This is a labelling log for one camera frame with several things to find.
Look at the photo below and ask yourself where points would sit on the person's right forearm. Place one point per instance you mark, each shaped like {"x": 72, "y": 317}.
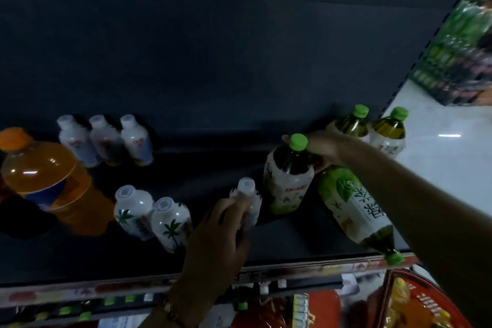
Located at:
{"x": 423, "y": 216}

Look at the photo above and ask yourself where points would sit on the small yellow-capped cola bottle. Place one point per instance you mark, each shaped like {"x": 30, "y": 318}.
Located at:
{"x": 40, "y": 316}

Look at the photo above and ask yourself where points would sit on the large green-capped tea bottle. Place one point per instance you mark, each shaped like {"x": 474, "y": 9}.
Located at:
{"x": 288, "y": 185}
{"x": 388, "y": 133}
{"x": 351, "y": 124}
{"x": 357, "y": 208}

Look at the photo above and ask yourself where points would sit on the person's left hand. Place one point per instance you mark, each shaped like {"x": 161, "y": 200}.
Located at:
{"x": 215, "y": 251}

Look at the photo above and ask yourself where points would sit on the red plastic snack bag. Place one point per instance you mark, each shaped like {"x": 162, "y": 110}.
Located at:
{"x": 323, "y": 308}

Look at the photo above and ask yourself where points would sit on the shrink-wrapped bottle packs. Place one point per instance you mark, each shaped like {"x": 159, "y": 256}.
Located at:
{"x": 453, "y": 55}

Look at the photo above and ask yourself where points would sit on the dark grey metal shelf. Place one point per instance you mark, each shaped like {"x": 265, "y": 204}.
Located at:
{"x": 211, "y": 162}

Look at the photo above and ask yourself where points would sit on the person's left forearm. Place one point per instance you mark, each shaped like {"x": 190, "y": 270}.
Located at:
{"x": 180, "y": 320}

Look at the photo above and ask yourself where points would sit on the yellow trimmed card pack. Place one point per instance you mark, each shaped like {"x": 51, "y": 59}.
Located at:
{"x": 300, "y": 312}

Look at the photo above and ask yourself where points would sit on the white bottle yellow base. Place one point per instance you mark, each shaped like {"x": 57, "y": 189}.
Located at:
{"x": 78, "y": 143}
{"x": 105, "y": 141}
{"x": 136, "y": 141}

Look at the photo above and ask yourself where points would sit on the person's right hand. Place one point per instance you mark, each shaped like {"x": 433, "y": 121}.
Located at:
{"x": 330, "y": 149}

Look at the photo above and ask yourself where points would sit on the red shelf price strip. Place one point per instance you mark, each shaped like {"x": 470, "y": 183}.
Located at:
{"x": 115, "y": 287}

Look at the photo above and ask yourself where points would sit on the large orange soda bottle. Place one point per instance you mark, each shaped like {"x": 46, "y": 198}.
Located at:
{"x": 42, "y": 170}

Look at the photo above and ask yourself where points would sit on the red shopping basket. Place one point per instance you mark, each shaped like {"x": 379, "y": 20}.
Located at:
{"x": 430, "y": 295}

